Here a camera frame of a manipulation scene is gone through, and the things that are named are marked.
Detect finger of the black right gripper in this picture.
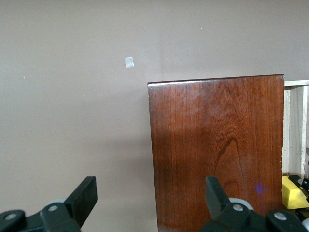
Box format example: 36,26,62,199
295,208,309,222
288,175,309,196

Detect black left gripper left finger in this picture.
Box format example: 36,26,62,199
0,176,98,232

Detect yellow cube block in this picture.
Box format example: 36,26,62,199
281,175,309,210

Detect dark brown wooden cabinet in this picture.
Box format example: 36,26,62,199
147,74,285,232

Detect brown paper table cover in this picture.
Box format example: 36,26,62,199
0,0,309,232

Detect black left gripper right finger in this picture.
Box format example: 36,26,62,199
199,175,307,232

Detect light wood drawer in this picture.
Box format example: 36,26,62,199
281,79,309,211

